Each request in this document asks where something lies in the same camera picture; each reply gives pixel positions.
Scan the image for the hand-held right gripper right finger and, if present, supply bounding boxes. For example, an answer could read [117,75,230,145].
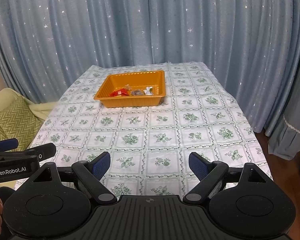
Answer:
[183,151,269,204]

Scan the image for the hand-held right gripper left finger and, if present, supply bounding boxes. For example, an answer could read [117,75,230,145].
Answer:
[32,151,118,205]

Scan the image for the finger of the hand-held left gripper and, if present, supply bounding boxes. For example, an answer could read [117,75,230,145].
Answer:
[0,138,19,153]
[15,143,57,161]

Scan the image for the large red snack packet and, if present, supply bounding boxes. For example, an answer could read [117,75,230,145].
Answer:
[109,89,130,97]

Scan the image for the orange plastic tray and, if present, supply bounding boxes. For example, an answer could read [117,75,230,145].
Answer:
[93,70,166,108]

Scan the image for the green zigzag cushion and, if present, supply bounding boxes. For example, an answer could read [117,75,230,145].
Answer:
[0,102,43,146]

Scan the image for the blue curtain with lace trim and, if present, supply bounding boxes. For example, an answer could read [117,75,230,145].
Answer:
[267,0,300,160]

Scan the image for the blue starry curtain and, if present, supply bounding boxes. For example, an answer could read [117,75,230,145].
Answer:
[0,0,300,134]

